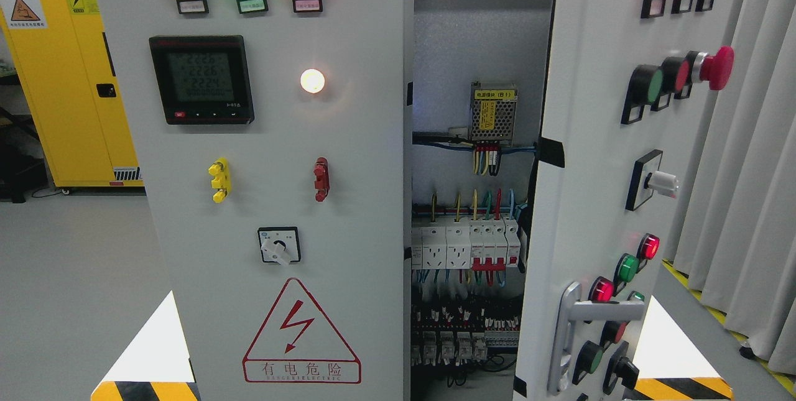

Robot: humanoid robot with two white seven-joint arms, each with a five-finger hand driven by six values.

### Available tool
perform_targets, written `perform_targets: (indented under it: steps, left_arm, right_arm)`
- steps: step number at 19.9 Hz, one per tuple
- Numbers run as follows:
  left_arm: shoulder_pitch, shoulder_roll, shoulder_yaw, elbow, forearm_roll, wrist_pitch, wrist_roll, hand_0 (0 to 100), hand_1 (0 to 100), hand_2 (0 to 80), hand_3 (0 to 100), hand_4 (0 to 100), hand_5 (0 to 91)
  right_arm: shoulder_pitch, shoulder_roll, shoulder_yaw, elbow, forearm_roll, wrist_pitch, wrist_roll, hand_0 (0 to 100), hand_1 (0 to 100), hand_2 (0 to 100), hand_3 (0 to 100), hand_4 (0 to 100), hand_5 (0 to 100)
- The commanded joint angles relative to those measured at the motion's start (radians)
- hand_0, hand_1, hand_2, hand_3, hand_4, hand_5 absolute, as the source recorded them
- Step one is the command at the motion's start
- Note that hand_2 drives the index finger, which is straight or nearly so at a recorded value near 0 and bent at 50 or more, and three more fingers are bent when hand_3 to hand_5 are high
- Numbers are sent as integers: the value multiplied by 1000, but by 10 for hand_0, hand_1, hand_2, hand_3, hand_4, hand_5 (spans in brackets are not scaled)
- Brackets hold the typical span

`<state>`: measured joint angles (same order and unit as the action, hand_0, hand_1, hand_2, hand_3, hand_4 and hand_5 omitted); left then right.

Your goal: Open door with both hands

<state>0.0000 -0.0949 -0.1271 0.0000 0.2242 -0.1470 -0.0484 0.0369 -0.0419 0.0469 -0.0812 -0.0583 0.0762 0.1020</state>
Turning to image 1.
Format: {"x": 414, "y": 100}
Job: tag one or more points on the grey cabinet door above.
{"x": 352, "y": 243}
{"x": 620, "y": 135}

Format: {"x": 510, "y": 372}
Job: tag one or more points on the white indicator light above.
{"x": 312, "y": 81}

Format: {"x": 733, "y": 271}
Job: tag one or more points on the relay and breaker row lower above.
{"x": 456, "y": 331}

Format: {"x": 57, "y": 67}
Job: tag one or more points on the black digital power meter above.
{"x": 203, "y": 79}

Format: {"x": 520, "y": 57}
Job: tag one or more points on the red electric hazard sticker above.
{"x": 297, "y": 343}

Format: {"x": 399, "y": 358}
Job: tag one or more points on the grey curtain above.
{"x": 737, "y": 246}

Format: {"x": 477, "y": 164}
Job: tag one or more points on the yellow safety cabinet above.
{"x": 60, "y": 50}

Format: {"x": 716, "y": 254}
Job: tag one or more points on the red terminal post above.
{"x": 322, "y": 179}

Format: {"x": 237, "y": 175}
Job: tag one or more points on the metal mesh power supply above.
{"x": 492, "y": 112}

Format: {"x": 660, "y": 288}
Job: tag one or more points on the red emergency stop button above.
{"x": 715, "y": 68}

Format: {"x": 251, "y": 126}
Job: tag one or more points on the yellow terminal post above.
{"x": 220, "y": 179}

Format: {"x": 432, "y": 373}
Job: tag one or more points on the white breaker row upper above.
{"x": 467, "y": 244}

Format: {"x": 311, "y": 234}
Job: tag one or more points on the silver door handle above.
{"x": 573, "y": 360}

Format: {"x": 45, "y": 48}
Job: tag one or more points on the grey electrical cabinet body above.
{"x": 457, "y": 42}

